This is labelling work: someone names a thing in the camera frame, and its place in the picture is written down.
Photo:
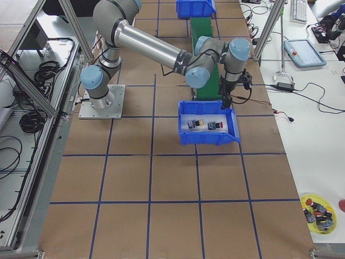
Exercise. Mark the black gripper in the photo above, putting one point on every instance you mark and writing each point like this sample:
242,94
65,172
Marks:
225,88

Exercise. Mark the red push button switch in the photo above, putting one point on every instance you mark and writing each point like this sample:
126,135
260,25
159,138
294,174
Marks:
215,125

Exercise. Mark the yellow push button switch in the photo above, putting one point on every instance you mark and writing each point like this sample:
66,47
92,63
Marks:
192,124

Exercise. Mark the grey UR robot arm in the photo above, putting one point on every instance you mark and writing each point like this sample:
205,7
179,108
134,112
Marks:
113,20

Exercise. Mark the blue plastic bin near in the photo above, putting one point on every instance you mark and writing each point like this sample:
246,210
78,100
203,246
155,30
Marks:
207,107

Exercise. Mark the blue plastic bin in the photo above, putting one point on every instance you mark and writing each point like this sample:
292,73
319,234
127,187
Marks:
195,8
207,107

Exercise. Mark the black power brick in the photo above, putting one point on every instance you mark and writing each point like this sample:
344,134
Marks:
287,87

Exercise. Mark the metal reacher pole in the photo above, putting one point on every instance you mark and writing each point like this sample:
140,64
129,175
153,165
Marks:
282,74

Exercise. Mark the green conveyor belt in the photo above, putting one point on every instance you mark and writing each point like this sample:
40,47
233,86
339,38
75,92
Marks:
202,27

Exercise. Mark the robot teach pendant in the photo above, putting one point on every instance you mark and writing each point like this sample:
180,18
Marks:
303,53

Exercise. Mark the blue plastic bin far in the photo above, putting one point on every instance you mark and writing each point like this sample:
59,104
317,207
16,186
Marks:
195,8

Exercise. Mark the white keyboard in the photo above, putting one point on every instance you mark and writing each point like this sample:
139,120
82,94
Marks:
299,11

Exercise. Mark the yellow plate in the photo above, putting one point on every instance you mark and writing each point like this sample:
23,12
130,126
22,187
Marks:
319,214

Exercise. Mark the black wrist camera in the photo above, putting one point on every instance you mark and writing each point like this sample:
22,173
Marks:
246,79

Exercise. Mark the aluminium frame post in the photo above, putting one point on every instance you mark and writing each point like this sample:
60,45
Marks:
276,11

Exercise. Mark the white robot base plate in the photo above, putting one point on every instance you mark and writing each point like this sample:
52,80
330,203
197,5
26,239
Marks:
111,106

